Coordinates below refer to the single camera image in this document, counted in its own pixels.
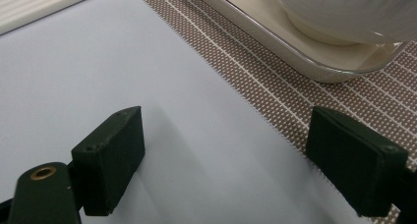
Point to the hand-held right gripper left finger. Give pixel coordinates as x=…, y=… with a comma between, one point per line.
x=111, y=158

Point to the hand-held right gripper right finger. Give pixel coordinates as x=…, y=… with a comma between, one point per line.
x=350, y=165

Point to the cream rectangular tray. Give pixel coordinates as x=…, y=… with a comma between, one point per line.
x=278, y=27

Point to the light blue table sheet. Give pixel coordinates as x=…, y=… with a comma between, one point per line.
x=131, y=70

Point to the brown striped woven placemat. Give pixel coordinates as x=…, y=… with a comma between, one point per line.
x=262, y=86

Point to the white bowl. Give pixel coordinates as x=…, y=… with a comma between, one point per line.
x=344, y=8

